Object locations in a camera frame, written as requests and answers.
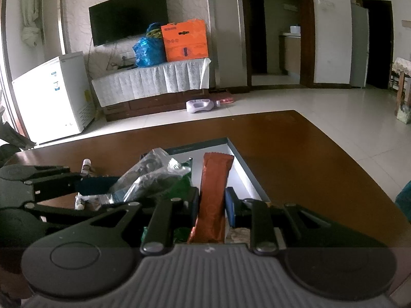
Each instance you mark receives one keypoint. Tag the clear plastic snack packet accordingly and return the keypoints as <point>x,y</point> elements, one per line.
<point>93,200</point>

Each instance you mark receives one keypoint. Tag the grey refrigerator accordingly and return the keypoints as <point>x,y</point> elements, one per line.
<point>359,48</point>

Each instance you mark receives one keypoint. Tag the red slipper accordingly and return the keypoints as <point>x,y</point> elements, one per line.
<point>224,99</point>

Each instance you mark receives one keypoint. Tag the white pot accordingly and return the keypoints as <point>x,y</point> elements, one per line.
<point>295,29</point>

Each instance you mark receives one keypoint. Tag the orange-brown snack bar packet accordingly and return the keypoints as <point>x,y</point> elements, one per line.
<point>212,192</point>

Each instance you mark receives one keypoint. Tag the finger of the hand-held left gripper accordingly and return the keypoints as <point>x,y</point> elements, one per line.
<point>93,184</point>
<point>64,213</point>

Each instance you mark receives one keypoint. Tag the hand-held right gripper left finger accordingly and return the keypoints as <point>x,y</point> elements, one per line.
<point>192,205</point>

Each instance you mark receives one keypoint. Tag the beige kitchen cabinet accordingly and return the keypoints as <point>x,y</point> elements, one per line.
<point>290,54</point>

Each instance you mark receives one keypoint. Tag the small patterned bag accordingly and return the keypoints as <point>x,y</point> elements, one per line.
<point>404,115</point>

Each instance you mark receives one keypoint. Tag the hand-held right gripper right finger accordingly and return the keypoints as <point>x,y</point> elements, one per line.
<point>231,205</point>

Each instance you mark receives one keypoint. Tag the black wall television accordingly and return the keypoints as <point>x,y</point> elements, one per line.
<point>128,16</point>

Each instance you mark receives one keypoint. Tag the dark cloth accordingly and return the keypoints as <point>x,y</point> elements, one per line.
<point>11,144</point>

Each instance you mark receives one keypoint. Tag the clear bag of nuts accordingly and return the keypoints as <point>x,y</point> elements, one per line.
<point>151,166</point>

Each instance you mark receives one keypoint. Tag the black set-top device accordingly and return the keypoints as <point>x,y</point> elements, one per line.
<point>126,67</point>

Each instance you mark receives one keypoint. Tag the orange cardboard box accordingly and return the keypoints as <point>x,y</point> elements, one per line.
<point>184,40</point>

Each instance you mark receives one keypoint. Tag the white lace cloth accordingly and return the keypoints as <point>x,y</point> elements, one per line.
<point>147,83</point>

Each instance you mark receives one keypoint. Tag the blue plastic bag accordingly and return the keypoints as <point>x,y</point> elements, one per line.
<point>149,51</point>

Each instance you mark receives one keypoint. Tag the side table with lace cloth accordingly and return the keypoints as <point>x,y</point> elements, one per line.
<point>403,67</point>

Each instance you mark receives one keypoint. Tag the grey cardboard box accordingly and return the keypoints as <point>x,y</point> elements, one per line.
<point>237,173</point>

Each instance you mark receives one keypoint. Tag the wooden television cabinet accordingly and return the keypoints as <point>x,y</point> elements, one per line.
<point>151,102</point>

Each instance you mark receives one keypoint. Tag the purple white bottle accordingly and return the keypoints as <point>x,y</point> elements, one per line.
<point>199,106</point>

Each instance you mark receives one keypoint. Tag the white brown tube snack packet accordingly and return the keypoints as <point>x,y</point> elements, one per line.
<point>86,165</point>

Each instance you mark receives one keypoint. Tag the wall socket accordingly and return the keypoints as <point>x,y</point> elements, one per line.
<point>127,56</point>

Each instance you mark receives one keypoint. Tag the teal object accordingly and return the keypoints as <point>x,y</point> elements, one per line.
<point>404,199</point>

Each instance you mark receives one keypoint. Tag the white chest freezer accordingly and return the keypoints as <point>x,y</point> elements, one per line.
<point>51,99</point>

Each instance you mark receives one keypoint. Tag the green snack packet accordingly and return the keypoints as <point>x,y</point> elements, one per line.
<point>183,183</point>

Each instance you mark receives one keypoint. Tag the brown peanut packet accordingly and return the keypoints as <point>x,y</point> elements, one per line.
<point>239,235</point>

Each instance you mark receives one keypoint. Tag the white knotted curtain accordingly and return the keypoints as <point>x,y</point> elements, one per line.
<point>30,22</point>

